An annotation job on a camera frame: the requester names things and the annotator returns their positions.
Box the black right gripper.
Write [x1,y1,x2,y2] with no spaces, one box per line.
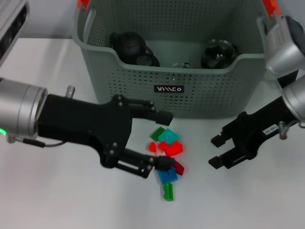
[208,96,299,170]

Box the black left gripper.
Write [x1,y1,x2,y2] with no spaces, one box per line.
[38,94,176,179]

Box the blue toy brick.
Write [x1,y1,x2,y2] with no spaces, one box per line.
[156,167,179,185]

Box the dark red curved brick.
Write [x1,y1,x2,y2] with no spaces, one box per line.
[173,160,185,176]

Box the long green toy brick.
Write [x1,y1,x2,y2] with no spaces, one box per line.
[163,182,174,202]

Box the glass teacup with black handle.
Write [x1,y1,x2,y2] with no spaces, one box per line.
[136,52,161,67]
[201,40,238,70]
[171,62,191,69]

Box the grey-green perforated storage bin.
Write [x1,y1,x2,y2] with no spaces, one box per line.
[71,0,285,119]

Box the small green toy brick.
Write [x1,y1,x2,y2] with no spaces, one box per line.
[151,126,165,141]

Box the teal toy brick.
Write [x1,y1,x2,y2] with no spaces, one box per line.
[158,128,180,146]

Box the large red toy brick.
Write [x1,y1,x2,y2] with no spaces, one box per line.
[164,140,184,157]

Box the black clay teapot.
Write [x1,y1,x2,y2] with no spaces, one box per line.
[110,31,147,64]

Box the black curved stand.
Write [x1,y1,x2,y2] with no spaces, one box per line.
[277,69,300,90]

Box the right gripper cable with plugs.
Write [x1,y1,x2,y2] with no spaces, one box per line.
[277,120,305,140]

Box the gripper cable with plugs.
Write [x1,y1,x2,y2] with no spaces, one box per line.
[277,120,305,140]
[6,85,76,148]

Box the left gripper cable with plugs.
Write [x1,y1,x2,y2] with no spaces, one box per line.
[6,85,76,148]

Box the orange bin handle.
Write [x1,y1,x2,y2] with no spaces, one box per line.
[76,0,281,19]

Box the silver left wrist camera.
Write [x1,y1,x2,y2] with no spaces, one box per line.
[0,0,31,65]

